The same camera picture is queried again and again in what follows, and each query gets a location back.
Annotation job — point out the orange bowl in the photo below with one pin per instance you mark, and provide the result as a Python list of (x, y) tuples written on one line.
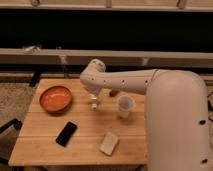
[(55, 99)]

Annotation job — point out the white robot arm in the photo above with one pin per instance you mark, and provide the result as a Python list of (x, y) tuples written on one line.
[(175, 109)]

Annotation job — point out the dark red marker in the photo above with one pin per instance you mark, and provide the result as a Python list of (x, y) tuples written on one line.
[(113, 93)]

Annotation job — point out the black chair part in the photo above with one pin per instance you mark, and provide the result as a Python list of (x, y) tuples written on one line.
[(17, 124)]

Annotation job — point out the white sponge block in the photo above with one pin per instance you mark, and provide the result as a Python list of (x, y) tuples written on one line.
[(109, 143)]

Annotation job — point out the white bottle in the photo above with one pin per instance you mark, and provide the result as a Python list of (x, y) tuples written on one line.
[(94, 102)]

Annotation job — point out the translucent plastic cup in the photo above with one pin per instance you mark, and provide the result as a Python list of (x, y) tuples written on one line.
[(125, 105)]

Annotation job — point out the black phone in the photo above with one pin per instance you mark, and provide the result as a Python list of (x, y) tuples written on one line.
[(66, 133)]

